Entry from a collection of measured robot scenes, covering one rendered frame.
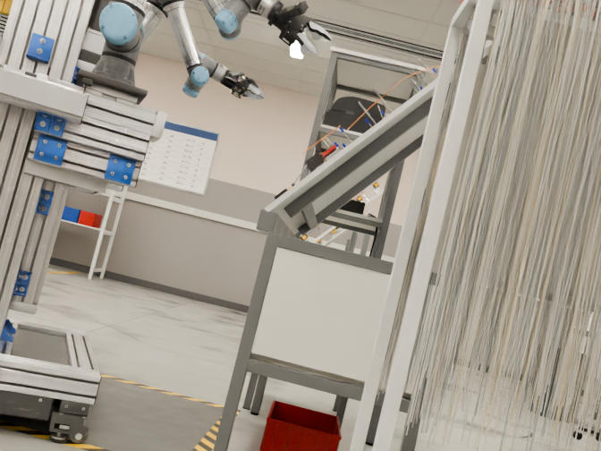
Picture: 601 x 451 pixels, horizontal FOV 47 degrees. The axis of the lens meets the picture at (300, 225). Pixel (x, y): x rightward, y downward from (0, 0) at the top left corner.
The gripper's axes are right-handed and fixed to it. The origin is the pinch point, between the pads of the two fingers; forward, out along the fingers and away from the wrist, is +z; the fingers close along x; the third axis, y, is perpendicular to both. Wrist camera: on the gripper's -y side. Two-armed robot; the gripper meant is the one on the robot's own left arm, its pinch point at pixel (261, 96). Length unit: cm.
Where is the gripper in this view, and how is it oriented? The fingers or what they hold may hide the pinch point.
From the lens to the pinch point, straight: 323.6
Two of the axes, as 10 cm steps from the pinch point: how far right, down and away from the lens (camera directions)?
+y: -0.1, 5.8, -8.2
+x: 5.5, -6.8, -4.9
